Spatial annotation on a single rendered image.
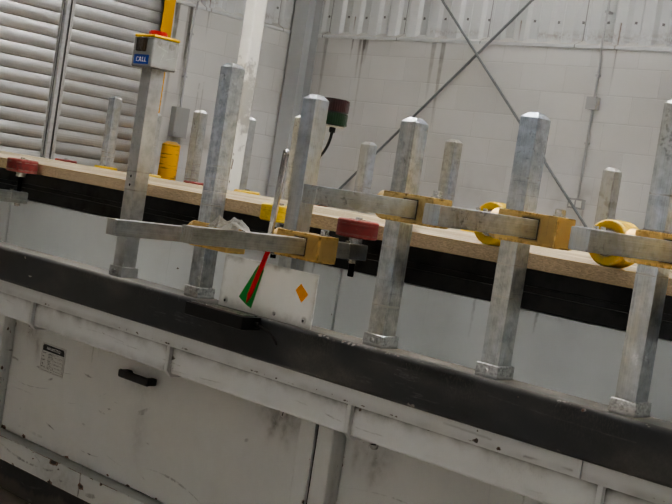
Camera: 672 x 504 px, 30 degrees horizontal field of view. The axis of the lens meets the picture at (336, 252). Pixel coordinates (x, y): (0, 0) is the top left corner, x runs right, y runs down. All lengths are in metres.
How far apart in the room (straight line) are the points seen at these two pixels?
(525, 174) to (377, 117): 10.03
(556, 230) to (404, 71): 9.96
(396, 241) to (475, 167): 9.03
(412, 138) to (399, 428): 0.50
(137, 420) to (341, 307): 0.75
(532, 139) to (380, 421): 0.57
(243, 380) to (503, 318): 0.65
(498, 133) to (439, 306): 8.74
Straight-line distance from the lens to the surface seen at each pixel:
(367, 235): 2.38
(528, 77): 10.98
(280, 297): 2.33
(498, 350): 2.01
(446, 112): 11.47
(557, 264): 2.20
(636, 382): 1.88
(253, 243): 2.21
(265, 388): 2.41
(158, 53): 2.71
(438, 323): 2.37
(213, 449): 2.87
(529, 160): 2.00
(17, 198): 3.38
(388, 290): 2.16
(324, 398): 2.30
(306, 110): 2.34
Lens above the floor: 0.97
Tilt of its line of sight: 3 degrees down
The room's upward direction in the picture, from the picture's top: 9 degrees clockwise
